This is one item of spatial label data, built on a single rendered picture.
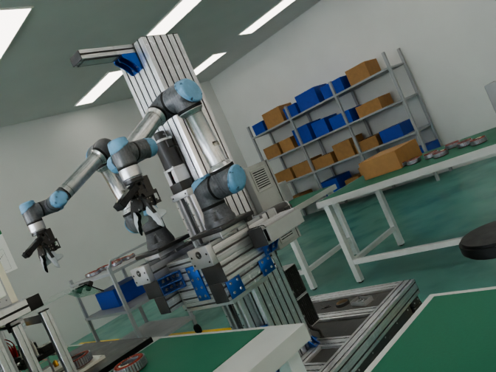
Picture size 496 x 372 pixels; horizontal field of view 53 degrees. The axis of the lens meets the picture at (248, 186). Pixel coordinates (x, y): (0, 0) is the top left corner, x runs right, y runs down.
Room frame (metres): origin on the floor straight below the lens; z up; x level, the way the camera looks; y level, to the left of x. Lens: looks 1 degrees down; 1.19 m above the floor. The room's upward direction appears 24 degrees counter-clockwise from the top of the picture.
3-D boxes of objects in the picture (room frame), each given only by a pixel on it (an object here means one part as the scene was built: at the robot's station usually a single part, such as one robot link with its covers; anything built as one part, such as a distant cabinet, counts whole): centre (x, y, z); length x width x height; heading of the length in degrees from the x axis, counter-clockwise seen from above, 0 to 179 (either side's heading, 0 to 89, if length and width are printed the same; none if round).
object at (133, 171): (1.77, 0.37, 1.37); 0.08 x 0.08 x 0.05
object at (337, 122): (8.00, -1.93, 1.38); 0.42 x 0.42 x 0.20; 43
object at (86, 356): (1.90, 0.88, 0.80); 0.11 x 0.11 x 0.04
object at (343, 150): (8.15, -1.80, 0.92); 0.40 x 0.36 x 0.27; 132
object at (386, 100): (7.63, -2.30, 1.37); 0.42 x 0.40 x 0.18; 45
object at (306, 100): (8.32, -1.62, 1.92); 0.42 x 0.42 x 0.28; 46
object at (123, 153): (1.78, 0.36, 1.44); 0.09 x 0.08 x 0.11; 144
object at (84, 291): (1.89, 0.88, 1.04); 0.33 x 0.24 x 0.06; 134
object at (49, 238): (2.39, 1.01, 1.29); 0.09 x 0.08 x 0.12; 137
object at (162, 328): (4.74, 1.47, 0.51); 1.01 x 0.60 x 1.01; 44
